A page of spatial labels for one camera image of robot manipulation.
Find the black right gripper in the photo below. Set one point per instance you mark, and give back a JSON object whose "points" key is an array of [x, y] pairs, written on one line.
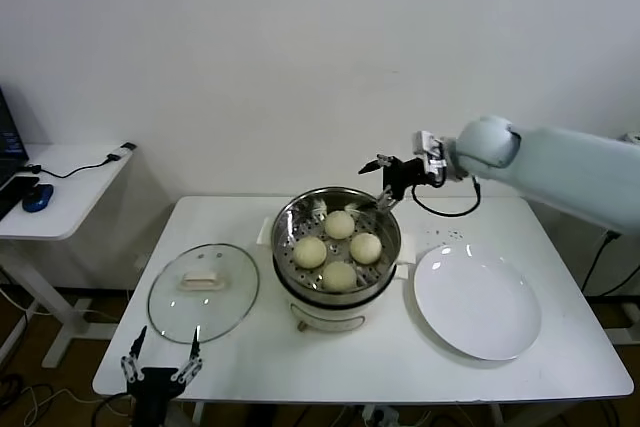
{"points": [[400, 174]]}

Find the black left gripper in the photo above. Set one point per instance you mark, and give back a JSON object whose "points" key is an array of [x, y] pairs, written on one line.
{"points": [[157, 384]]}

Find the white steamed baozi bun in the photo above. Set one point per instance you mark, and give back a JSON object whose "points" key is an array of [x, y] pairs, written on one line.
{"points": [[310, 252], [340, 277], [365, 248], [340, 225]]}

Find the glass pot lid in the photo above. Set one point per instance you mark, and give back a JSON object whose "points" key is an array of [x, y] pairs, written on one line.
{"points": [[202, 281]]}

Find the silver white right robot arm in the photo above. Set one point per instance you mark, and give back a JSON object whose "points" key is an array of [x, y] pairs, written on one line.
{"points": [[565, 167]]}

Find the perforated steel steamer basket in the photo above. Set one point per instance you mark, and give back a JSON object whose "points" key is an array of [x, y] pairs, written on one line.
{"points": [[290, 227]]}

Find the white table leg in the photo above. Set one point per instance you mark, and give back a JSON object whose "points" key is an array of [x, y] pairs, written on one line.
{"points": [[495, 416], [198, 415]]}

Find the white round plate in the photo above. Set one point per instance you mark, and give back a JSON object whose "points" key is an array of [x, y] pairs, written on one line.
{"points": [[475, 302]]}

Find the white side desk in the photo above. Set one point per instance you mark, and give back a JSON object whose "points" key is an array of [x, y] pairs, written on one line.
{"points": [[75, 207]]}

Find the blue computer mouse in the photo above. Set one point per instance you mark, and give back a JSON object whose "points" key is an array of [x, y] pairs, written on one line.
{"points": [[37, 198]]}

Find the small black white adapter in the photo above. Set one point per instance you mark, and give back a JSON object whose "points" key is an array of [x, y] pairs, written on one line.
{"points": [[128, 147]]}

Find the black phone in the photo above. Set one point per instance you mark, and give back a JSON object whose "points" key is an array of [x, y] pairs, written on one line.
{"points": [[25, 183]]}

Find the black laptop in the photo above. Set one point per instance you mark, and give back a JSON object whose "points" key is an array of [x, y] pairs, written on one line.
{"points": [[10, 142]]}

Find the grey desk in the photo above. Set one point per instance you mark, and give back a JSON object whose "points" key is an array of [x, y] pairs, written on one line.
{"points": [[634, 137]]}

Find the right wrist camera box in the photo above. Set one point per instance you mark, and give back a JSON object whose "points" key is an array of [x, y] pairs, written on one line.
{"points": [[429, 152]]}

